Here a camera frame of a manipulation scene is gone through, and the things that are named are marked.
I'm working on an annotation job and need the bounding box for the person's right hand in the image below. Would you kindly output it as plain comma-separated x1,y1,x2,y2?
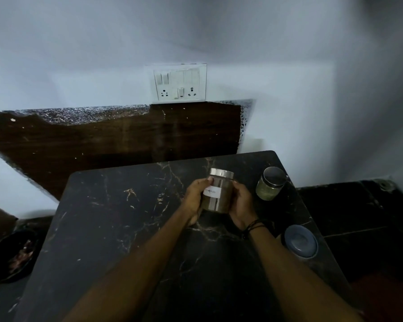
228,181,258,231

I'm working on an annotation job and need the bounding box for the person's left hand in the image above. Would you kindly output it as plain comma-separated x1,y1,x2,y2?
181,177,214,226

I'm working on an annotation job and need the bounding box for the steel jar with white label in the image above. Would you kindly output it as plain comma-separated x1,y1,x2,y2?
201,168,235,214

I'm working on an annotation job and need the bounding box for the person's right forearm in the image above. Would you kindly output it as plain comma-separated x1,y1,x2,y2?
244,220,364,322

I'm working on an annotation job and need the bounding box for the person's left forearm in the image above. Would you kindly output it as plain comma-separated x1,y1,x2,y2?
62,208,192,322

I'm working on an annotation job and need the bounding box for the glass jar with green spice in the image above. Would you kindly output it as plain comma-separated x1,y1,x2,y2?
255,166,287,201

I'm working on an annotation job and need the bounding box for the black wrist thread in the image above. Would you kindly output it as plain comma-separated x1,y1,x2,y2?
240,219,267,240

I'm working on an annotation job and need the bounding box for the blue lidded container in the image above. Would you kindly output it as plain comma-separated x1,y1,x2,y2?
281,225,319,259

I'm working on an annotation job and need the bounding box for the dark wooden board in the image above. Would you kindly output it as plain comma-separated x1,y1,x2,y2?
0,100,254,200

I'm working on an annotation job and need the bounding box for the black bowl with food scraps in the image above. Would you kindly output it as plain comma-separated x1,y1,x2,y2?
0,229,38,286

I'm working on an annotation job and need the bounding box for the white switch and socket panel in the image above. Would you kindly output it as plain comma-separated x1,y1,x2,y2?
147,64,207,104

